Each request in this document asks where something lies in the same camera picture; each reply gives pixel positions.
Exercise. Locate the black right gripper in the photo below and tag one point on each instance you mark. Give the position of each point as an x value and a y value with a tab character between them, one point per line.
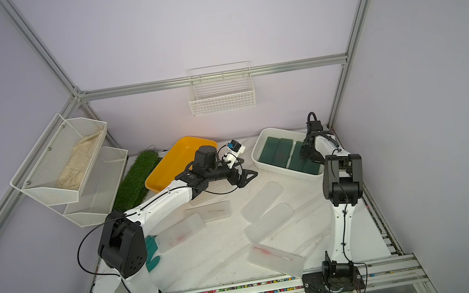
306	152

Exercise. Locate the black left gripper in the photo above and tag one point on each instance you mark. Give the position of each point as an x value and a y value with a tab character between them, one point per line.
242	181

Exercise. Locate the green pencil case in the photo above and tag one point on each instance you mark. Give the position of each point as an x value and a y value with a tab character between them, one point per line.
269	150
312	168
283	153
297	162

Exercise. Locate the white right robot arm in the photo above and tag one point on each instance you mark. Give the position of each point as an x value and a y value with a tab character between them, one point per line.
342	187

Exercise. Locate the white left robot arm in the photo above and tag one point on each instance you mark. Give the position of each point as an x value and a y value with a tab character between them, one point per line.
123	246

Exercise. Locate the white plastic storage box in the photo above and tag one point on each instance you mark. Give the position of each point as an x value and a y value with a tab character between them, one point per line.
280	134

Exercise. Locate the clear ribbed pencil case upper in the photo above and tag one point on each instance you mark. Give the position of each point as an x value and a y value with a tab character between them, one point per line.
261	202

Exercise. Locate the clear ribbed pencil case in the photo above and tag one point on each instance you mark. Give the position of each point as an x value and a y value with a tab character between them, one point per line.
269	223
261	202

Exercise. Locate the clear ribbed pencil case lower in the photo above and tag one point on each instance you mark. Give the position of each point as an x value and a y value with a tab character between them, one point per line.
269	223

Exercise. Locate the yellow plastic storage box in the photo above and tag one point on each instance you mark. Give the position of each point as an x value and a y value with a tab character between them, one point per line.
175	161

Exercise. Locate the clear pencil case front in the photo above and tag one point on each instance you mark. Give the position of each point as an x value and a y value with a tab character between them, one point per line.
277	260

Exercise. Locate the green artificial grass roll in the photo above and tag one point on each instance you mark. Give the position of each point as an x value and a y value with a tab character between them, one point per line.
132	189

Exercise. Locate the green rubber glove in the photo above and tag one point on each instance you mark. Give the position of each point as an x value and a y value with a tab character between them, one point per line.
153	259

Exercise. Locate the beige cloth in shelf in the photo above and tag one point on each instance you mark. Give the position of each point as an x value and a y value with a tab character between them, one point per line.
73	173

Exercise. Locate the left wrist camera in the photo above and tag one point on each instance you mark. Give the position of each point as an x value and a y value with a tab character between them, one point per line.
232	155

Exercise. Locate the white wire wall basket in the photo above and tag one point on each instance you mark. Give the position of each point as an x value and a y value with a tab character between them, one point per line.
221	88

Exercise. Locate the white mesh wall shelf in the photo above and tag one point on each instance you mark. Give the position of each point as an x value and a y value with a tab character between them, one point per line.
37	176

